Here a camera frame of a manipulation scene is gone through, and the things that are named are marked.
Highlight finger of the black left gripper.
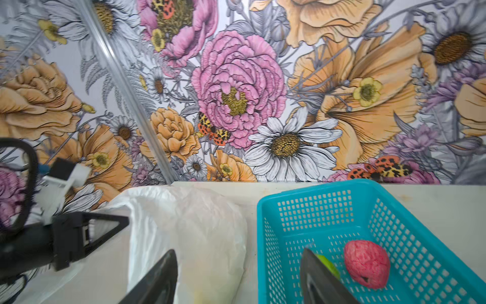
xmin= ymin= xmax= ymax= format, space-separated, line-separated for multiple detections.
xmin=52 ymin=212 xmax=130 ymax=271

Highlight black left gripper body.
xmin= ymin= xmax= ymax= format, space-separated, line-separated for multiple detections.
xmin=1 ymin=223 xmax=55 ymax=279

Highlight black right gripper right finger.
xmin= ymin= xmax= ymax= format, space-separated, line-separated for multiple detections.
xmin=299 ymin=248 xmax=359 ymax=304

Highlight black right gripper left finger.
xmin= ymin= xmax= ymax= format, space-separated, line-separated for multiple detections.
xmin=119 ymin=249 xmax=178 ymax=304

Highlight green fruit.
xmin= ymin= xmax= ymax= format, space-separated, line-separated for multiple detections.
xmin=317 ymin=255 xmax=340 ymax=280

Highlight pink red round fruit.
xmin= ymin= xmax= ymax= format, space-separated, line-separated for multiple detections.
xmin=344 ymin=240 xmax=391 ymax=290

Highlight white translucent plastic bag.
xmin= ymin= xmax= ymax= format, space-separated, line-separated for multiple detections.
xmin=97 ymin=186 xmax=248 ymax=303

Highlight teal plastic mesh basket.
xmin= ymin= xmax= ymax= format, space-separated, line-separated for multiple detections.
xmin=256 ymin=179 xmax=486 ymax=304

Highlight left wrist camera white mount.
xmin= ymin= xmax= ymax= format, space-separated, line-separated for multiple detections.
xmin=34 ymin=158 xmax=92 ymax=224

